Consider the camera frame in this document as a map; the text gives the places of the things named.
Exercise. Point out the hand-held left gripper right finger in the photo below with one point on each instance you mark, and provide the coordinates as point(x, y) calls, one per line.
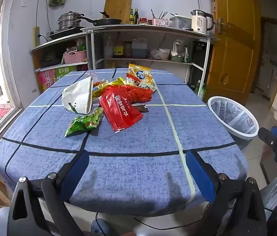
point(200, 177)

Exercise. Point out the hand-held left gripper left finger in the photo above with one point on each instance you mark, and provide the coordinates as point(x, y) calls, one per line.
point(76, 174)

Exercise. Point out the white trash bin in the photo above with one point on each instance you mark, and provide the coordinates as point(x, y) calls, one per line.
point(234, 120)

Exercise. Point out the green snack packet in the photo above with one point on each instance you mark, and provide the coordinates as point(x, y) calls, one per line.
point(84, 123)

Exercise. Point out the red snack packet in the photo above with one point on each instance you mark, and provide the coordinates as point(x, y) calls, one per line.
point(121, 110)

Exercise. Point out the white plastic bag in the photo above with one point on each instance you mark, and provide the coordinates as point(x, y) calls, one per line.
point(78, 95)

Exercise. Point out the dark brown wrapper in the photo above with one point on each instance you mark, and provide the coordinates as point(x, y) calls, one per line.
point(142, 108)

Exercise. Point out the golden yellow wrapper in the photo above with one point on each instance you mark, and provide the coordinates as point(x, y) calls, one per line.
point(104, 87)

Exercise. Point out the orange-red plastic bag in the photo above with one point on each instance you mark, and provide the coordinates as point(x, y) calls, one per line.
point(141, 94)

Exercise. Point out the yellow snack packet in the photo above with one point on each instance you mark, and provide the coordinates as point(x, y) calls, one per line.
point(139, 72)

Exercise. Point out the blue checked tablecloth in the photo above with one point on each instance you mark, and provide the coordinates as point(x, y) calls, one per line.
point(133, 140)

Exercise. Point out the green bottles on floor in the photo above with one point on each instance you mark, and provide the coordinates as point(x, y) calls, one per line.
point(201, 91)

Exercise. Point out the pink carton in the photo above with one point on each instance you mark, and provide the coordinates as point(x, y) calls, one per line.
point(47, 80)

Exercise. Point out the black appliance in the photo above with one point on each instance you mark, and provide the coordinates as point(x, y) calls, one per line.
point(201, 61)

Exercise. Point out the yellow wooden door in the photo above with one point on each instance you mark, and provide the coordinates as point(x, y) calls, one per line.
point(231, 41)

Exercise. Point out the green carton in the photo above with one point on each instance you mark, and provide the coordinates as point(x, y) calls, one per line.
point(66, 72)

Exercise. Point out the pink plastic basket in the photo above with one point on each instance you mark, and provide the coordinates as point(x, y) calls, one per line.
point(74, 57)

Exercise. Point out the crumpled food bags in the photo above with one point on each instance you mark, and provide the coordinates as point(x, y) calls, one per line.
point(180, 50)

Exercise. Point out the white plastic tub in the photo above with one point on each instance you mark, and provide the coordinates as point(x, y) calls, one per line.
point(164, 54)

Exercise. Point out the clear plastic bottle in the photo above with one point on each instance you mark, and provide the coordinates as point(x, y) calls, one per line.
point(108, 48)

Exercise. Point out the small metal shelf unit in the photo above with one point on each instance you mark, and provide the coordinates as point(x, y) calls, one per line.
point(60, 44)

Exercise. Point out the white electric kettle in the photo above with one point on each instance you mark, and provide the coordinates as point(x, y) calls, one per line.
point(200, 22)

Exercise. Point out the yellow label oil bottle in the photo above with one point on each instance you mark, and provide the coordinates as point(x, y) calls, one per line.
point(118, 49)

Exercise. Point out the brown jar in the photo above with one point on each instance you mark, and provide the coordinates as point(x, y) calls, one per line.
point(127, 49)

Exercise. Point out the grey jerry can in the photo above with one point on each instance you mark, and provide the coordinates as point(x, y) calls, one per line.
point(139, 49)

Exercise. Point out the black induction cooker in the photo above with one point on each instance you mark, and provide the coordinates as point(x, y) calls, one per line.
point(62, 33)

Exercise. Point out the clear storage box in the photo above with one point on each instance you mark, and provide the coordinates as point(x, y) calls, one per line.
point(180, 22)

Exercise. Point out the yellowed power strip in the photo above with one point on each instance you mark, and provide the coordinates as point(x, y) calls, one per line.
point(35, 35)

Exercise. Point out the steel steamer pot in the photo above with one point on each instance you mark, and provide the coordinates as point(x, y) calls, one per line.
point(68, 22)

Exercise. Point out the large metal shelf unit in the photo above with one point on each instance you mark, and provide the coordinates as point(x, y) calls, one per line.
point(153, 30)

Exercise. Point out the pink chopstick holder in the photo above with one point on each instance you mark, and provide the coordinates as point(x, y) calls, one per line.
point(160, 22)

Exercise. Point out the black frying pan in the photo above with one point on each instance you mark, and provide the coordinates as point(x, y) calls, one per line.
point(107, 22)

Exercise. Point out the bunch of chopsticks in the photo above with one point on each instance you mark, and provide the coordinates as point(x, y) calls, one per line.
point(161, 14)

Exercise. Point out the red lidded jar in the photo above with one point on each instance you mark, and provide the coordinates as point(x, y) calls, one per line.
point(144, 21)

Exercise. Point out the dark green glass bottle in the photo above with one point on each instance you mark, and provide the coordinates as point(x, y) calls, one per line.
point(131, 17)

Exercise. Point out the olive oil bottle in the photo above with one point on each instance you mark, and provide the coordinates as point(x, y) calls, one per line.
point(136, 17)

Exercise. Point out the wooden cutting board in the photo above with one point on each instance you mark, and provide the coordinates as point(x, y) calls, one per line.
point(117, 9)

